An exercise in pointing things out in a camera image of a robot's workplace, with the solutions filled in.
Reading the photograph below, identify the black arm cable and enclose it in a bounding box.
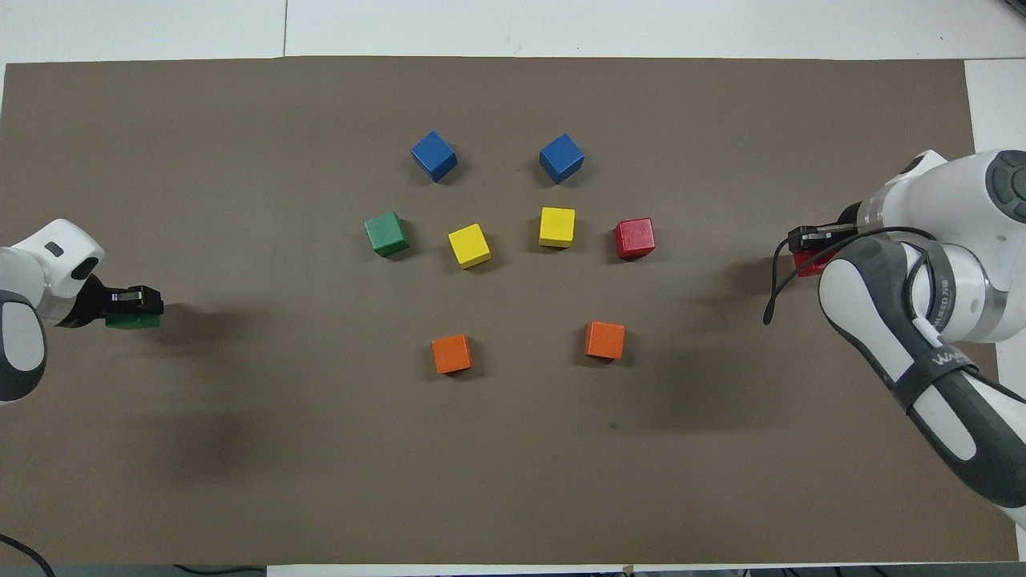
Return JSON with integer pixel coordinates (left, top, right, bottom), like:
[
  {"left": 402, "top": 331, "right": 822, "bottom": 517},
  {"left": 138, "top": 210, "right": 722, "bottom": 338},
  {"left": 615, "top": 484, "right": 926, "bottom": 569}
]
[
  {"left": 763, "top": 227, "right": 937, "bottom": 326},
  {"left": 0, "top": 532, "right": 57, "bottom": 577}
]

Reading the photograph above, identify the red wooden cube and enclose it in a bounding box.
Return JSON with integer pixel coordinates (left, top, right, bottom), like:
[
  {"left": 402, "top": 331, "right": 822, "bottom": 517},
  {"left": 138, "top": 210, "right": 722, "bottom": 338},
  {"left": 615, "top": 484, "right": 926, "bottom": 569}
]
[
  {"left": 792, "top": 248, "right": 841, "bottom": 279},
  {"left": 614, "top": 217, "right": 656, "bottom": 261}
]

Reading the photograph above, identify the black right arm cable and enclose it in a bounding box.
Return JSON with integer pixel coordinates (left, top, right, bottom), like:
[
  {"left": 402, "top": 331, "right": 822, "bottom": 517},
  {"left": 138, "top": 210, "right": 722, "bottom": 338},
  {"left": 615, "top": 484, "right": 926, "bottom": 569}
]
[{"left": 763, "top": 227, "right": 937, "bottom": 326}]

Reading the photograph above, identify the blue wooden cube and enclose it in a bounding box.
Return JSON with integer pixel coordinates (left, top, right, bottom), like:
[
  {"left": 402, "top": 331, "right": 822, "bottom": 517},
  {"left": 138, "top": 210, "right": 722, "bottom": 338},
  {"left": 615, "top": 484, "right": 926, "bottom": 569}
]
[
  {"left": 538, "top": 132, "right": 586, "bottom": 185},
  {"left": 410, "top": 130, "right": 459, "bottom": 184}
]

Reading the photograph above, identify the yellow wooden cube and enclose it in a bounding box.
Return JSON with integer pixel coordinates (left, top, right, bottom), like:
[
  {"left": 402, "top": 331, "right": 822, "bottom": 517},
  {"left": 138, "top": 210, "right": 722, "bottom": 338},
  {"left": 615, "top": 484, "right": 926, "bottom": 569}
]
[
  {"left": 447, "top": 223, "right": 493, "bottom": 270},
  {"left": 538, "top": 207, "right": 577, "bottom": 249}
]

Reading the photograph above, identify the orange wooden cube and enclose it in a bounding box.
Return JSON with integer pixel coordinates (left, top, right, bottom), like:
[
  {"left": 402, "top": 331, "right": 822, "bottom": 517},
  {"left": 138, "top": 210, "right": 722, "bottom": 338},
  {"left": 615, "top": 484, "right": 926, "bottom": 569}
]
[
  {"left": 431, "top": 333, "right": 474, "bottom": 375},
  {"left": 584, "top": 321, "right": 627, "bottom": 361}
]

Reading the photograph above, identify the brown paper table mat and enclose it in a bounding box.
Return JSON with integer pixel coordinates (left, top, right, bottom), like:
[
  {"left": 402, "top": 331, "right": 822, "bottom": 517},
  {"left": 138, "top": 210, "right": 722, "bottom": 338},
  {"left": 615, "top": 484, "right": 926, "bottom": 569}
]
[{"left": 0, "top": 56, "right": 1019, "bottom": 566}]

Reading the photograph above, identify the green wooden cube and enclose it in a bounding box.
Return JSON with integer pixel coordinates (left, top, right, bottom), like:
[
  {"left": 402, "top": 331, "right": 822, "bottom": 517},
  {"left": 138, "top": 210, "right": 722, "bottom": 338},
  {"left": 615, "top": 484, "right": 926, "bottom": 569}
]
[
  {"left": 363, "top": 211, "right": 410, "bottom": 258},
  {"left": 104, "top": 311, "right": 163, "bottom": 332}
]

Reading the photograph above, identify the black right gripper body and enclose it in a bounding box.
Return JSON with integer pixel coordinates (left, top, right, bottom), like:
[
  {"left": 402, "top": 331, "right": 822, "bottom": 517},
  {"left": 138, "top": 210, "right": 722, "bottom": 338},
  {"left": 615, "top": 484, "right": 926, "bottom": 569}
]
[{"left": 813, "top": 201, "right": 866, "bottom": 256}]

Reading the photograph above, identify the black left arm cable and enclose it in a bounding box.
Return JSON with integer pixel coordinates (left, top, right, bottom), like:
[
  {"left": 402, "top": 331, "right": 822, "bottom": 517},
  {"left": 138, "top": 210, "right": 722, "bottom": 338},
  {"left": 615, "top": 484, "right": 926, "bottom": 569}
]
[{"left": 0, "top": 532, "right": 57, "bottom": 577}]

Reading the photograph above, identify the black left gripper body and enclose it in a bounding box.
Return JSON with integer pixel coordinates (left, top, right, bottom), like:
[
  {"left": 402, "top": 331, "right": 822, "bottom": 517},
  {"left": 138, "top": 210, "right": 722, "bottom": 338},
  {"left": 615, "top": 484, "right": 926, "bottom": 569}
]
[{"left": 76, "top": 273, "right": 130, "bottom": 329}]

